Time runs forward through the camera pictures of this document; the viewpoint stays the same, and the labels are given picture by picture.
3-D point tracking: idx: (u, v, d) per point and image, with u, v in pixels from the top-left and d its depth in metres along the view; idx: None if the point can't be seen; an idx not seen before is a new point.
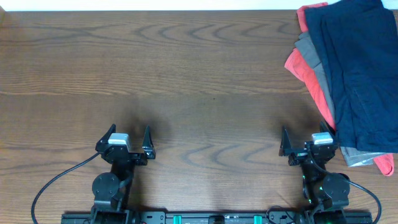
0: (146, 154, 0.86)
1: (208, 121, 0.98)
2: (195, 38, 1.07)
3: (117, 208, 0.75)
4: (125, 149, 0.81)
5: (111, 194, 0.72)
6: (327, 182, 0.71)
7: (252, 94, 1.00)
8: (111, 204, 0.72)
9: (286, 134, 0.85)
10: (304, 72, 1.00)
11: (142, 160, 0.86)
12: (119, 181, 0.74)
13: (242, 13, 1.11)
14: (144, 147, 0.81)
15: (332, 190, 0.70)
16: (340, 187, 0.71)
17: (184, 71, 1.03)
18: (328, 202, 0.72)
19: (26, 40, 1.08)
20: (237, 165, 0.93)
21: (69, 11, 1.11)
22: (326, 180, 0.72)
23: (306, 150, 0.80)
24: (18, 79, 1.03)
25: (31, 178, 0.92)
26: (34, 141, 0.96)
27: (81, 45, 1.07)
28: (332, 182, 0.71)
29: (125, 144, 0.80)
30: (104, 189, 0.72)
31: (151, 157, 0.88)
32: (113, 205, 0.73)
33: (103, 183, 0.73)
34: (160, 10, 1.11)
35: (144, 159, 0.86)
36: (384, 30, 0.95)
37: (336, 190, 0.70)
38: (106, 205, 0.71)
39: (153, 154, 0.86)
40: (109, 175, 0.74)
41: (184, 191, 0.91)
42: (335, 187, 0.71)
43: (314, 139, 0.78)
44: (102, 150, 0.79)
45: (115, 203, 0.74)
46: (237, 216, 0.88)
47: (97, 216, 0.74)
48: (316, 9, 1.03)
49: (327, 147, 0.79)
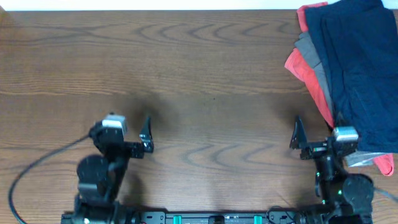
0: (143, 145, 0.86)
1: (208, 121, 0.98)
2: (195, 38, 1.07)
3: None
4: (120, 133, 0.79)
5: (99, 177, 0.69)
6: (348, 186, 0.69)
7: (252, 94, 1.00)
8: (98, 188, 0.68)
9: (302, 127, 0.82)
10: (304, 72, 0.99)
11: (138, 150, 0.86)
12: (106, 164, 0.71)
13: (242, 12, 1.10)
14: (142, 135, 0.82)
15: (353, 196, 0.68)
16: (363, 191, 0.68)
17: (184, 71, 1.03)
18: (347, 207, 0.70)
19: (26, 39, 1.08)
20: (237, 165, 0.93)
21: (69, 10, 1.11)
22: (347, 184, 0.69)
23: (326, 145, 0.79)
24: (18, 79, 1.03)
25: (30, 178, 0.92)
26: (34, 141, 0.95)
27: (81, 45, 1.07)
28: (354, 186, 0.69)
29: (120, 128, 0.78)
30: (91, 171, 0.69)
31: (148, 149, 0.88)
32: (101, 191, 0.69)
33: (90, 167, 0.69)
34: (160, 10, 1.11)
35: (140, 150, 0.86)
36: (384, 30, 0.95)
37: (357, 196, 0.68)
38: (93, 188, 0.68)
39: (149, 145, 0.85)
40: (97, 157, 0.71)
41: (184, 191, 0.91)
42: (357, 191, 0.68)
43: (337, 134, 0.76)
44: (95, 130, 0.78)
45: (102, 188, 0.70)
46: (237, 216, 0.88)
47: (82, 208, 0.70)
48: (316, 9, 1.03)
49: (350, 144, 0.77)
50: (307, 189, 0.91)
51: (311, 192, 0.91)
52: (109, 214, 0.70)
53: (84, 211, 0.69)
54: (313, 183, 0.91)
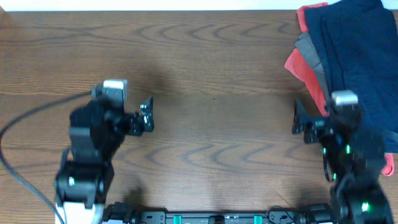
0: (143, 120, 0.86)
1: (208, 121, 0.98)
2: (195, 38, 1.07)
3: (97, 153, 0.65)
4: (122, 95, 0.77)
5: (92, 123, 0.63)
6: (356, 139, 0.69)
7: (252, 94, 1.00)
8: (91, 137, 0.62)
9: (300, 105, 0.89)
10: (304, 72, 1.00)
11: (138, 124, 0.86)
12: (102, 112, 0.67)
13: (242, 13, 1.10)
14: (143, 106, 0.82)
15: (363, 146, 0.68)
16: (373, 143, 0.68)
17: (184, 71, 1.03)
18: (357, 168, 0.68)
19: (26, 39, 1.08)
20: (237, 165, 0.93)
21: (69, 11, 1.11)
22: (354, 137, 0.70)
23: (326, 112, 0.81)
24: (18, 79, 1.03)
25: (30, 178, 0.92)
26: (34, 142, 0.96)
27: (81, 45, 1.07)
28: (360, 137, 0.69)
29: (122, 90, 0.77)
30: (84, 116, 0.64)
31: (148, 126, 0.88)
32: (94, 143, 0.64)
33: (85, 112, 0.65)
34: (160, 10, 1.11)
35: (139, 124, 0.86)
36: (383, 32, 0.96)
37: (368, 147, 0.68)
38: (84, 137, 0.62)
39: (149, 120, 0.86)
40: (94, 105, 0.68)
41: (184, 191, 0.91)
42: (367, 142, 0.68)
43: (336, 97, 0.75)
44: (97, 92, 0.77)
45: (94, 138, 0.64)
46: (237, 216, 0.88)
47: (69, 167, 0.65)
48: (316, 9, 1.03)
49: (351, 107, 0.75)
50: (307, 190, 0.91)
51: (311, 192, 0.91)
52: (99, 173, 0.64)
53: (69, 172, 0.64)
54: (313, 183, 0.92)
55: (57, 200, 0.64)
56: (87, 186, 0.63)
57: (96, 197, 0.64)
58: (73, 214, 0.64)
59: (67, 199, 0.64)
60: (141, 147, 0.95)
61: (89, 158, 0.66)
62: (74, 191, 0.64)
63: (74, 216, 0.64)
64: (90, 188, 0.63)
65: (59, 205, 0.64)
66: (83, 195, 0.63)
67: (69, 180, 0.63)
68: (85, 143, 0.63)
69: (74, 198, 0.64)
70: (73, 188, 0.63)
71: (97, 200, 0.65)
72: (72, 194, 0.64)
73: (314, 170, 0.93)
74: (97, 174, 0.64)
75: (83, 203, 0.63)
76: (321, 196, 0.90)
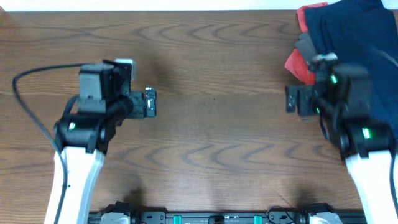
0: (147, 105, 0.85)
1: (208, 121, 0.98)
2: (195, 38, 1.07)
3: (103, 101, 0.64)
4: (129, 68, 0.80)
5: (104, 70, 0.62)
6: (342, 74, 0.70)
7: (252, 94, 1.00)
8: (100, 83, 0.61)
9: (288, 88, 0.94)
10: (304, 72, 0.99)
11: (141, 107, 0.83)
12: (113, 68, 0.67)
13: (242, 12, 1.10)
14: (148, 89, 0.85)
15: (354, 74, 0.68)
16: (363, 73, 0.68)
17: (184, 71, 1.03)
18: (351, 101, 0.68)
19: (26, 39, 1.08)
20: (237, 165, 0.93)
21: (69, 11, 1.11)
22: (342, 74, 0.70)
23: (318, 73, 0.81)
24: (18, 79, 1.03)
25: (32, 178, 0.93)
26: (34, 142, 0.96)
27: (81, 45, 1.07)
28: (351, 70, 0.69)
29: (130, 63, 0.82)
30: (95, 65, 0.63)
31: (152, 114, 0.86)
32: (101, 89, 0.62)
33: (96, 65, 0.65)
34: (160, 10, 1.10)
35: (142, 108, 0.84)
36: (383, 31, 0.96)
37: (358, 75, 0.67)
38: (94, 80, 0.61)
39: (153, 104, 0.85)
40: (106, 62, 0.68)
41: (184, 191, 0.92)
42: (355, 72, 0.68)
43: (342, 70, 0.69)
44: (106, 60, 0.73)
45: (103, 84, 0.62)
46: (237, 216, 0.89)
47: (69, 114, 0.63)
48: (316, 9, 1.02)
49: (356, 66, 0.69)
50: (306, 189, 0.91)
51: (311, 192, 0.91)
52: (101, 119, 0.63)
53: (71, 118, 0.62)
54: (313, 183, 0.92)
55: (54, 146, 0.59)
56: (89, 130, 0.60)
57: (97, 144, 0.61)
58: (73, 162, 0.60)
59: (67, 145, 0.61)
60: (141, 147, 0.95)
61: (93, 107, 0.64)
62: (75, 136, 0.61)
63: (73, 165, 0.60)
64: (92, 132, 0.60)
65: (57, 150, 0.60)
66: (84, 139, 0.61)
67: (70, 124, 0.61)
68: (93, 89, 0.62)
69: (74, 143, 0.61)
70: (73, 133, 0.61)
71: (97, 146, 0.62)
72: (73, 140, 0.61)
73: (314, 170, 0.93)
74: (99, 120, 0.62)
75: (84, 147, 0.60)
76: (321, 196, 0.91)
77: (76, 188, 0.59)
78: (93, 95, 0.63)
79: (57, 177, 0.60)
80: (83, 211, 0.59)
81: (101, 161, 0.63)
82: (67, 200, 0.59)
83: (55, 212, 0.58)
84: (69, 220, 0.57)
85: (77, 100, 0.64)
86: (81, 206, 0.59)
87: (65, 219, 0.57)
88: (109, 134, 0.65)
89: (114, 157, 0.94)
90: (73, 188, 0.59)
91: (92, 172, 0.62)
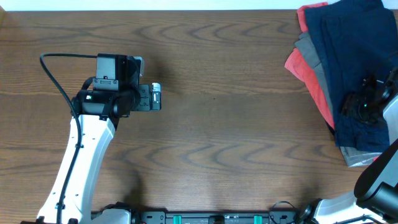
0: (153, 98, 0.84)
1: (208, 121, 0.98)
2: (195, 38, 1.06)
3: (117, 81, 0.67)
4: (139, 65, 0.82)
5: (118, 55, 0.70)
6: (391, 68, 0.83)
7: (252, 94, 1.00)
8: (115, 63, 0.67)
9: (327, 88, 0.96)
10: (304, 72, 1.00)
11: (148, 99, 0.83)
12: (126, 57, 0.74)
13: (242, 12, 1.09)
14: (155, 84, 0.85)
15: None
16: None
17: (184, 71, 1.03)
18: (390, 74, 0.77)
19: (25, 39, 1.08)
20: (237, 165, 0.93)
21: (69, 11, 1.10)
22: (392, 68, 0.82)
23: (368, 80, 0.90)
24: (18, 79, 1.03)
25: (32, 178, 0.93)
26: (34, 142, 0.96)
27: (81, 45, 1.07)
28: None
29: (142, 60, 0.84)
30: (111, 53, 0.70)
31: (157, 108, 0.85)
32: (117, 70, 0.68)
33: None
34: (160, 10, 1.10)
35: (148, 100, 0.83)
36: (384, 31, 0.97)
37: None
38: (111, 62, 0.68)
39: (159, 97, 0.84)
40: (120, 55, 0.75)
41: (184, 191, 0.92)
42: None
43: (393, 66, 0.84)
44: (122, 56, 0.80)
45: (117, 65, 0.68)
46: (237, 216, 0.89)
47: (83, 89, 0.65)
48: (316, 9, 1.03)
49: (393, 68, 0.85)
50: (306, 190, 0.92)
51: (311, 192, 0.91)
52: (115, 94, 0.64)
53: (87, 91, 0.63)
54: (312, 182, 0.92)
55: (72, 111, 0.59)
56: (104, 101, 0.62)
57: (112, 119, 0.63)
58: (87, 125, 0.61)
59: (83, 114, 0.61)
60: (141, 147, 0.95)
61: (107, 86, 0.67)
62: (91, 107, 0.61)
63: (89, 128, 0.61)
64: (107, 103, 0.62)
65: (73, 116, 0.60)
66: (99, 109, 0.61)
67: (87, 96, 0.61)
68: (109, 70, 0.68)
69: (90, 112, 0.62)
70: (91, 102, 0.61)
71: (111, 117, 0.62)
72: (87, 109, 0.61)
73: (314, 170, 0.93)
74: (114, 94, 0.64)
75: (98, 116, 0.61)
76: (320, 196, 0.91)
77: (89, 150, 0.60)
78: (108, 76, 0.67)
79: (71, 137, 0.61)
80: (91, 174, 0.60)
81: (112, 131, 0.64)
82: (78, 159, 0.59)
83: (64, 170, 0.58)
84: (78, 180, 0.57)
85: (92, 81, 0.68)
86: (91, 168, 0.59)
87: (75, 178, 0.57)
88: (122, 109, 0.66)
89: (114, 157, 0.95)
90: (85, 149, 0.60)
91: (104, 139, 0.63)
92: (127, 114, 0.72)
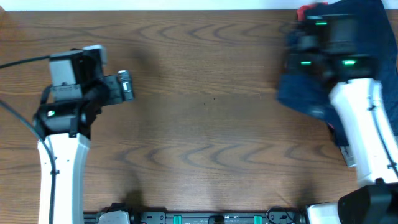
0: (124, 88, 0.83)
1: (208, 121, 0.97)
2: (195, 38, 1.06)
3: (78, 85, 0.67)
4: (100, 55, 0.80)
5: (73, 56, 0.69)
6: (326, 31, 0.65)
7: (251, 94, 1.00)
8: (71, 66, 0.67)
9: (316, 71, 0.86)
10: None
11: (118, 91, 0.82)
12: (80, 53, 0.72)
13: (242, 12, 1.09)
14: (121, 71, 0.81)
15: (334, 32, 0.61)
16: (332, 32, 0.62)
17: (184, 71, 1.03)
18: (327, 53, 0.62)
19: (25, 39, 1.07)
20: (237, 165, 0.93)
21: (69, 11, 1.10)
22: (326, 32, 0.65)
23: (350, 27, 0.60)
24: (18, 79, 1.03)
25: (32, 177, 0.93)
26: (34, 142, 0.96)
27: (81, 45, 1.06)
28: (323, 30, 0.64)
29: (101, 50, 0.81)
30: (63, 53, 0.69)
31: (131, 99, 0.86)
32: (74, 73, 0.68)
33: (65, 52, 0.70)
34: (160, 10, 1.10)
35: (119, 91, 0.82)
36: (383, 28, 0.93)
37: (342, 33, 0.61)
38: (64, 66, 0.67)
39: (129, 86, 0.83)
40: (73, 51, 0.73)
41: (184, 191, 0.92)
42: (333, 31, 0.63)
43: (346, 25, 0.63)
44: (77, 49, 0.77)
45: (73, 67, 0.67)
46: (237, 216, 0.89)
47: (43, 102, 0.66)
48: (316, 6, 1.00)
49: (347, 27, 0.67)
50: (306, 190, 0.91)
51: (311, 192, 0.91)
52: (79, 104, 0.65)
53: (49, 106, 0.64)
54: (313, 182, 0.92)
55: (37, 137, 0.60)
56: (69, 115, 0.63)
57: (81, 127, 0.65)
58: (59, 147, 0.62)
59: (51, 130, 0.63)
60: (141, 147, 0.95)
61: (68, 94, 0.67)
62: (57, 123, 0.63)
63: (61, 150, 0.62)
64: (72, 117, 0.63)
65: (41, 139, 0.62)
66: (66, 124, 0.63)
67: (50, 113, 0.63)
68: (66, 75, 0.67)
69: (58, 127, 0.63)
70: (56, 119, 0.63)
71: (81, 129, 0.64)
72: (55, 127, 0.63)
73: (314, 170, 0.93)
74: (78, 105, 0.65)
75: (67, 133, 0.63)
76: (321, 196, 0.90)
77: (66, 174, 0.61)
78: (67, 81, 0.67)
79: (45, 164, 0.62)
80: (74, 196, 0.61)
81: (86, 143, 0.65)
82: (58, 186, 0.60)
83: (48, 201, 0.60)
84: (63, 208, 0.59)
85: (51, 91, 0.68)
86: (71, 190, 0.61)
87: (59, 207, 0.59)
88: (90, 117, 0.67)
89: (114, 157, 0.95)
90: (61, 174, 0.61)
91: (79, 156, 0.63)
92: (98, 112, 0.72)
